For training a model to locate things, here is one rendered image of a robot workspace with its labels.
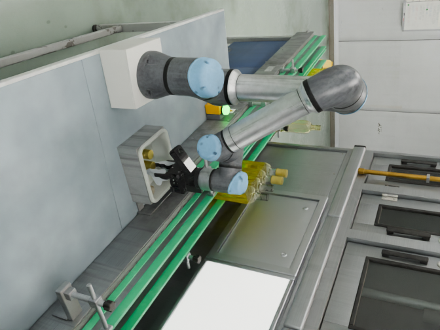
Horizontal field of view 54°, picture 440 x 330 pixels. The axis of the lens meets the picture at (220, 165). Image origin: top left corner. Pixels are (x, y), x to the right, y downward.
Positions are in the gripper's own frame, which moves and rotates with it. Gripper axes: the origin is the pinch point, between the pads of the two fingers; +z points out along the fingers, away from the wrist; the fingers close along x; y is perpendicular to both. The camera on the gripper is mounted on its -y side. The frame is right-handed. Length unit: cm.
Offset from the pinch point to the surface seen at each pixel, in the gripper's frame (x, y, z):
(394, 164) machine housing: 81, 41, -73
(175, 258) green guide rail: -16.4, 24.8, -13.6
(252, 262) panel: -2.6, 34.0, -35.1
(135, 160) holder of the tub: -7.6, -7.4, -1.0
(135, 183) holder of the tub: -7.9, 2.1, 2.1
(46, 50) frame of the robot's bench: 27, -33, 61
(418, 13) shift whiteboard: 605, 114, -49
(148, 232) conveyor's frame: -16.1, 15.6, -5.0
